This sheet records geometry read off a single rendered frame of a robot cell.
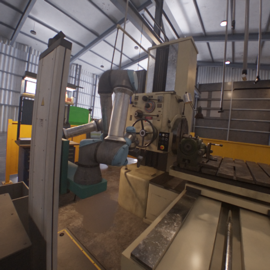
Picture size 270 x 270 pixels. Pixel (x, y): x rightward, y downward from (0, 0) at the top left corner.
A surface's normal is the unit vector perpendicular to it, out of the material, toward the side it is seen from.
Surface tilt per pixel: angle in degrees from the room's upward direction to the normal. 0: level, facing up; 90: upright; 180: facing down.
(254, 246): 0
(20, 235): 0
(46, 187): 90
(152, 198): 90
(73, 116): 84
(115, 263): 0
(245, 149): 90
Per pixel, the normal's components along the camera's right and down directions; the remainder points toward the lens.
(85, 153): -0.19, 0.04
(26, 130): 0.82, 0.10
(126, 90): 0.22, 0.63
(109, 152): -0.18, -0.17
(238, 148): -0.56, -0.04
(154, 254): 0.10, -0.99
